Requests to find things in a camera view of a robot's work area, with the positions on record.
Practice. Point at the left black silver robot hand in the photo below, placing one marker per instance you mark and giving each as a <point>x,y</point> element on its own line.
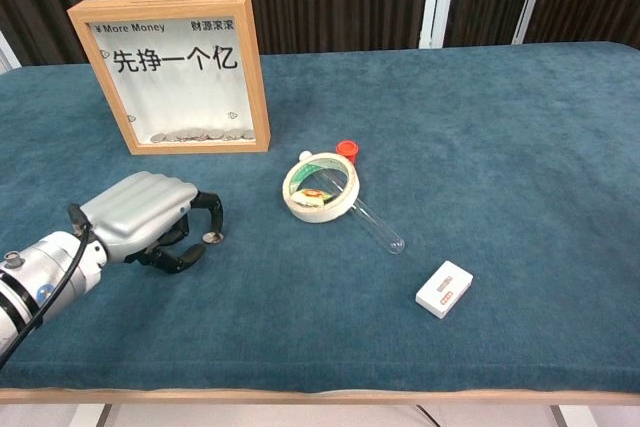
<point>135,212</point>

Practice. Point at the cream masking tape roll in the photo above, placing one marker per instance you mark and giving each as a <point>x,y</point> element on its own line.
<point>320,214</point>

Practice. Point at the clear glass test tube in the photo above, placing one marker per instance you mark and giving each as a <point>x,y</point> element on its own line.
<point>385,232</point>

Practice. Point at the white flat card box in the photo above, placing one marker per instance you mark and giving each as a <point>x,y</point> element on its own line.
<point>442,292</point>

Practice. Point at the blue table cloth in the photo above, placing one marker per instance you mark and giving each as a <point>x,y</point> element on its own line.
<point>450,147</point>

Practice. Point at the wooden frame coin bank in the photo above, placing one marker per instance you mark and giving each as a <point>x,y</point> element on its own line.
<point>257,72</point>

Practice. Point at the red bottle cap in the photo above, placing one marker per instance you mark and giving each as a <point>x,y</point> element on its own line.
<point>347,149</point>

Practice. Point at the silver coin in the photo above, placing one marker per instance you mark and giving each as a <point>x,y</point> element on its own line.
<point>212,237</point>

